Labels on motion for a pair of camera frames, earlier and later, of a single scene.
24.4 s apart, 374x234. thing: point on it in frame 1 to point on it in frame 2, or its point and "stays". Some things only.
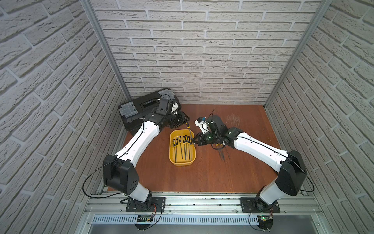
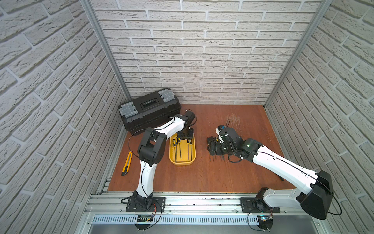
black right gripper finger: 199,142 to 212,148
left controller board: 143,218 stays
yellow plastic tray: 182,150 stays
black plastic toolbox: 132,113 stays
